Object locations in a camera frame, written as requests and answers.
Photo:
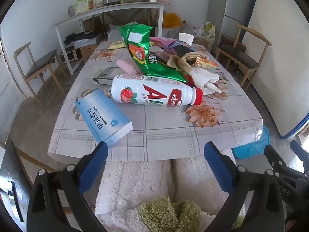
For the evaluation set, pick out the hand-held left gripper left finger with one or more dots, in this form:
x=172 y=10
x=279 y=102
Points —
x=94 y=166

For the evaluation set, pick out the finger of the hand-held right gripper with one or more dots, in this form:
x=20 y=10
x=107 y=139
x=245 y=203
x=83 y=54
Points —
x=274 y=156
x=296 y=148

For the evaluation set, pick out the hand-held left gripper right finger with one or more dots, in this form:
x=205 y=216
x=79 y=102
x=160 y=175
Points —
x=218 y=166

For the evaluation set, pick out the blue plastic waste basket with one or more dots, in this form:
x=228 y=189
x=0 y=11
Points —
x=251 y=147

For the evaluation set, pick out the blue medicine box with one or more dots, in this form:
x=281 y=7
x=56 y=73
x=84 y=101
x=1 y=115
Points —
x=101 y=116

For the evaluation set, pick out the red wrapper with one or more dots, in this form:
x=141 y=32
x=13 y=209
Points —
x=189 y=81

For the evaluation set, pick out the white yogurt bottle red cap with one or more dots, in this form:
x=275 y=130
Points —
x=149 y=93

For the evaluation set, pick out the green foil snack bag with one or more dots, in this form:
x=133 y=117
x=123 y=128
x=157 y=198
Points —
x=140 y=50

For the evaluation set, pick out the white fluffy towel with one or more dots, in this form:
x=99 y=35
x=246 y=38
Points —
x=132 y=183

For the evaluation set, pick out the green fluffy cloth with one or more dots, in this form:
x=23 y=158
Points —
x=166 y=215

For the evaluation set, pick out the white mattress blue edge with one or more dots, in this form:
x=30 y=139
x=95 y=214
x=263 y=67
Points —
x=282 y=65

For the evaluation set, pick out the dark open carton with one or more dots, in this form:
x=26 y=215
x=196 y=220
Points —
x=106 y=76

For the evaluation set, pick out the orange snack wrapper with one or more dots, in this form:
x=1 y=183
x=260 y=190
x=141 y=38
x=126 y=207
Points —
x=205 y=63

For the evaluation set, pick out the pink ribbed plastic piece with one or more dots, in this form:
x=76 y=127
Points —
x=126 y=66

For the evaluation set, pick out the wooden chair dark seat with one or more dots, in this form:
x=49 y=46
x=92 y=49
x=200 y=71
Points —
x=237 y=55
x=39 y=64

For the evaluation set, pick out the crumpled brown paper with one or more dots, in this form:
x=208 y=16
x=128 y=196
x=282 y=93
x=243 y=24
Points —
x=179 y=64

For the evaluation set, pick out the cardboard box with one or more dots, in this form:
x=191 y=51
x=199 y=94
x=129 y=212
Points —
x=88 y=49

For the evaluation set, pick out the dark snack package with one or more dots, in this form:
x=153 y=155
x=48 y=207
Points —
x=164 y=56

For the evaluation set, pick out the yellow-green snack packet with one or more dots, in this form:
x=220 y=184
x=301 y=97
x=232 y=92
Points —
x=117 y=45

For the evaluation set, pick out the black bag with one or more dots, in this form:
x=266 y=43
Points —
x=79 y=37

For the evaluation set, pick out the white paper cup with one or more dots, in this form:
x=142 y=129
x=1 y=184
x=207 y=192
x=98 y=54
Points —
x=185 y=38

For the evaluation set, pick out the white plastic bag green print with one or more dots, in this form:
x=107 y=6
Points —
x=207 y=30

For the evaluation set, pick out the pink plastic bag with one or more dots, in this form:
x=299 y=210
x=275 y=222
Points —
x=161 y=41

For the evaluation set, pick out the yellow plastic bag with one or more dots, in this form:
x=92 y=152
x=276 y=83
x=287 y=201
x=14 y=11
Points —
x=171 y=20

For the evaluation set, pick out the grey refrigerator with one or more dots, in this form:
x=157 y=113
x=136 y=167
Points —
x=229 y=2

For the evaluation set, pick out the green packet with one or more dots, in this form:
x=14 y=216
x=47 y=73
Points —
x=83 y=6

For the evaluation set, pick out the white side table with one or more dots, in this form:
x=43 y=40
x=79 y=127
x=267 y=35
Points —
x=120 y=6

